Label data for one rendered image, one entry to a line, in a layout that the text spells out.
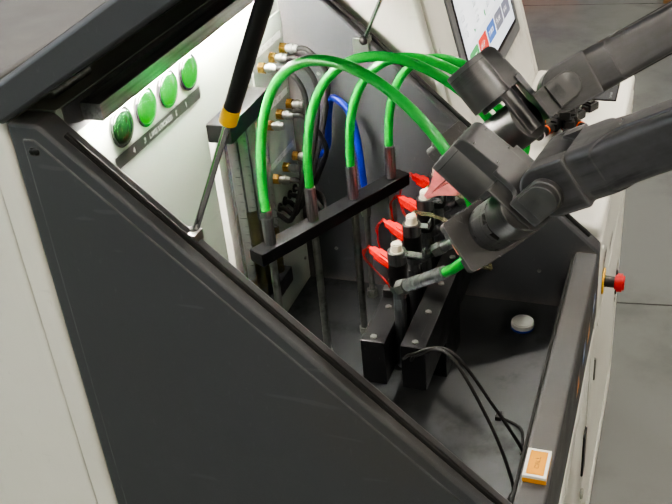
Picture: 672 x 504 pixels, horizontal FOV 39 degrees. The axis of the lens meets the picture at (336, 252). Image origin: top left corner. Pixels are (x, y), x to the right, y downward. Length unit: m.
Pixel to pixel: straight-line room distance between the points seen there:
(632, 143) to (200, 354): 0.54
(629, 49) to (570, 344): 0.48
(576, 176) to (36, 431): 0.82
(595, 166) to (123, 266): 0.53
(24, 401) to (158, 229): 0.40
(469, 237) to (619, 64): 0.28
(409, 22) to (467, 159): 0.64
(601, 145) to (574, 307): 0.66
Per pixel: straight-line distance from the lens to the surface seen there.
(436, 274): 1.22
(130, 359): 1.19
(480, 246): 1.09
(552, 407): 1.35
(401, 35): 1.62
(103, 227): 1.08
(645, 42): 1.20
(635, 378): 2.92
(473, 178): 0.99
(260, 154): 1.36
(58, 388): 1.30
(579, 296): 1.56
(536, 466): 1.25
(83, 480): 1.41
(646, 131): 0.88
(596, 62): 1.18
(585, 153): 0.91
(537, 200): 0.94
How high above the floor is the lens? 1.84
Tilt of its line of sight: 32 degrees down
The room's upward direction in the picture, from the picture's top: 6 degrees counter-clockwise
